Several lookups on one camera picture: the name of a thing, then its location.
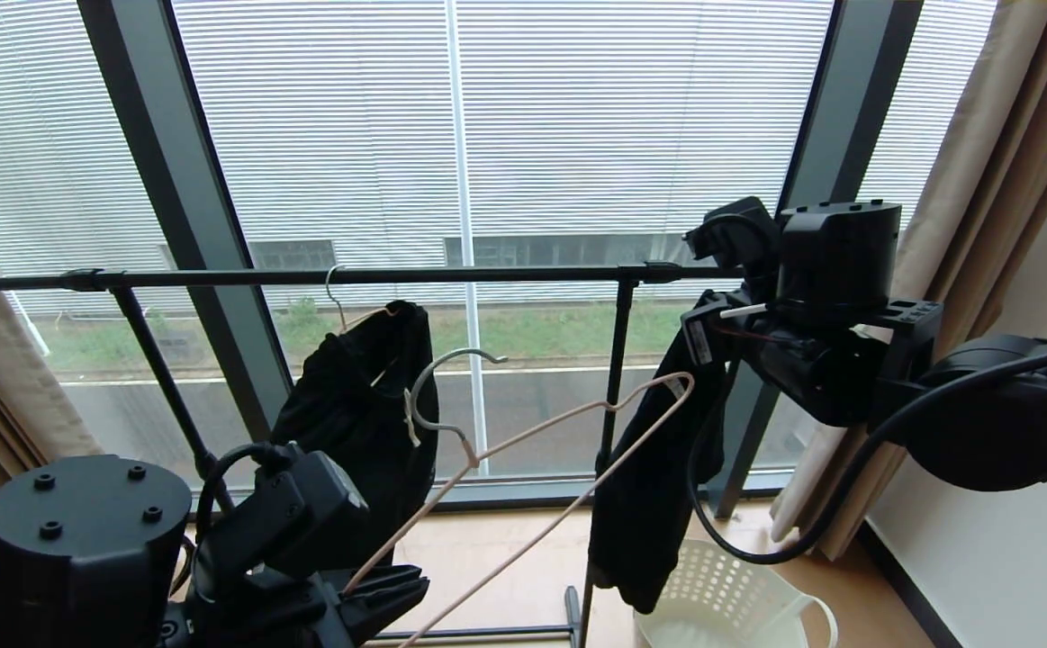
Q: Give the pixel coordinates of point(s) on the black ribbed-waist garment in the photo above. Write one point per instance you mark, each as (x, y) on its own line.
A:
(352, 423)

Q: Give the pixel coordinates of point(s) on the pink clothes hanger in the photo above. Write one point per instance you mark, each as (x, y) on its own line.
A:
(334, 306)
(472, 454)

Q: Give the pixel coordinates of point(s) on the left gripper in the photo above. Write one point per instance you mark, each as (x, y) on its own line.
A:
(262, 612)

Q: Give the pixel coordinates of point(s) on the window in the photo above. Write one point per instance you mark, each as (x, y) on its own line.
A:
(185, 180)

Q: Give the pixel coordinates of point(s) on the black mesh garment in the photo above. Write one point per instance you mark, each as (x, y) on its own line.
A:
(649, 504)

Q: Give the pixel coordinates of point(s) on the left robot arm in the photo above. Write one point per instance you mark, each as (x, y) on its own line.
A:
(82, 558)

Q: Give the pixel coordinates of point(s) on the white laundry basket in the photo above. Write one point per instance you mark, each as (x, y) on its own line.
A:
(721, 603)

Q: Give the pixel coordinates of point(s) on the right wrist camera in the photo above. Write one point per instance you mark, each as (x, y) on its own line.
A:
(739, 238)

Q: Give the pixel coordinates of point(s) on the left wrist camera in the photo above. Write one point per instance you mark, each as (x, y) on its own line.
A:
(307, 513)

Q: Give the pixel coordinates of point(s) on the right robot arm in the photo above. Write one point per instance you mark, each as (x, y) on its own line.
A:
(1009, 423)

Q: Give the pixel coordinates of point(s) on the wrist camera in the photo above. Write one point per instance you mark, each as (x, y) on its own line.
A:
(307, 513)
(739, 238)

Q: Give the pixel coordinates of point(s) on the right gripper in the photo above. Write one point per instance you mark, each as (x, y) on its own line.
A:
(820, 378)

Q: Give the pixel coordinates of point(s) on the black clothes rack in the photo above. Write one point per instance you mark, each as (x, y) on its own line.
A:
(487, 273)

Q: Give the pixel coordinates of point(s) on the beige curtain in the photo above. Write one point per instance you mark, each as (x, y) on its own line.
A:
(1, 378)
(982, 180)

